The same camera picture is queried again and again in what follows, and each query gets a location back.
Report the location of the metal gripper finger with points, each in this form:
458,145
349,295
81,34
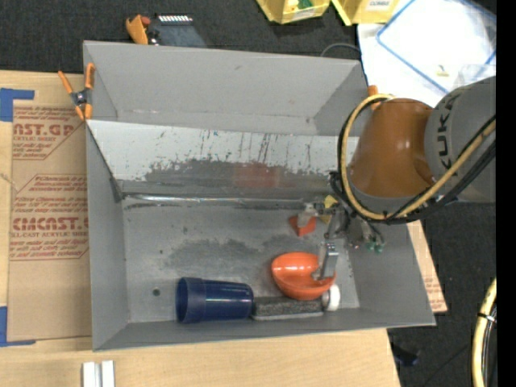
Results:
311,210
328,262

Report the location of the small orange wedge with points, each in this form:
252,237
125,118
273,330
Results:
303,229

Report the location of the orange plastic bowl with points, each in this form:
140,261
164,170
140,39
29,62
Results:
294,274

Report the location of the dark grey flat sponge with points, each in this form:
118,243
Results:
288,309

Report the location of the grey metal bin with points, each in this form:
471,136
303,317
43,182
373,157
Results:
201,240

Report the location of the dark blue plastic cup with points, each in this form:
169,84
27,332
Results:
217,300

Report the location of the brown cardboard board red print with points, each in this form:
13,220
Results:
48,264

